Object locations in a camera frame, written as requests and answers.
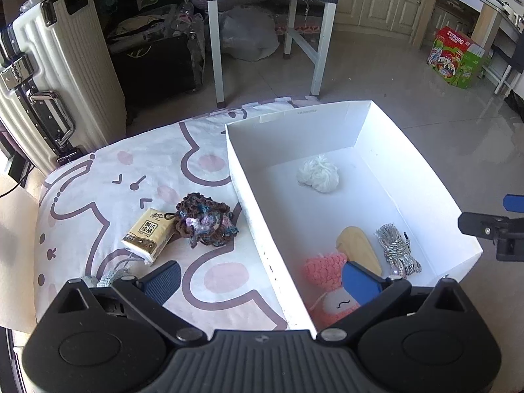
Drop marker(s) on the grey crochet whale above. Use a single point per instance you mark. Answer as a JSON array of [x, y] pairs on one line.
[[112, 274]]

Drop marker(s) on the white yarn ball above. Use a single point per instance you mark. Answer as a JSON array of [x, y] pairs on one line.
[[317, 176]]

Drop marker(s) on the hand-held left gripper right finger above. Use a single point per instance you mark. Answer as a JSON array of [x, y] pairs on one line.
[[360, 284]]

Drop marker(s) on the pink crochet doll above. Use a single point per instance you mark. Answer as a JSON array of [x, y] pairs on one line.
[[323, 274]]

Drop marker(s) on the wooden kitchen table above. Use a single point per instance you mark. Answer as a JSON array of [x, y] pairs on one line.
[[423, 12]]

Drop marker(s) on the dark crochet scrunchie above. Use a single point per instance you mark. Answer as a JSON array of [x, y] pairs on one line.
[[204, 221]]

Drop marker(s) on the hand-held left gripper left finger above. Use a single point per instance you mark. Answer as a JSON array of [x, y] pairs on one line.
[[163, 284]]

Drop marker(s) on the white plastic bag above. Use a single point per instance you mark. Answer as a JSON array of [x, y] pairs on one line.
[[249, 32]]

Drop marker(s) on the white ribbed suitcase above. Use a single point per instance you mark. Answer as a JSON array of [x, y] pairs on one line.
[[73, 69]]

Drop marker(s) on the white chair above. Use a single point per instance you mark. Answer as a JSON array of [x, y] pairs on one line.
[[215, 49]]

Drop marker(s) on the tissue pack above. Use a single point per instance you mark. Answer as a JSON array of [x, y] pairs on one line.
[[145, 233]]

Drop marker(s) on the white cardboard box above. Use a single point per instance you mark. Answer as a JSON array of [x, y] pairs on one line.
[[311, 217]]

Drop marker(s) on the printed blanket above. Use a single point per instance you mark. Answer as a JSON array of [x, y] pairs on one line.
[[123, 180]]

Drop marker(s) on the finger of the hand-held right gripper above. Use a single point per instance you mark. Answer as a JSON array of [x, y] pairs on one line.
[[475, 223], [515, 203]]

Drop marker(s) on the oval wooden block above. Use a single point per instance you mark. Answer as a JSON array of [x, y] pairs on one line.
[[358, 245]]

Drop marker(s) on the cream kitchen cabinets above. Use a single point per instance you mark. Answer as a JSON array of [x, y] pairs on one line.
[[376, 4]]

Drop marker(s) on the black chair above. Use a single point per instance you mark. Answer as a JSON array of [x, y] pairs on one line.
[[507, 56]]

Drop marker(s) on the black power adapter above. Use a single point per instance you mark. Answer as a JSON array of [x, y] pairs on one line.
[[16, 168]]

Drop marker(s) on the black bag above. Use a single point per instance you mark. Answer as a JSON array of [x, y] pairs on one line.
[[155, 69]]

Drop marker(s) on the colourful carton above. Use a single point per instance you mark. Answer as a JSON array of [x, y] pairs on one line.
[[454, 57]]

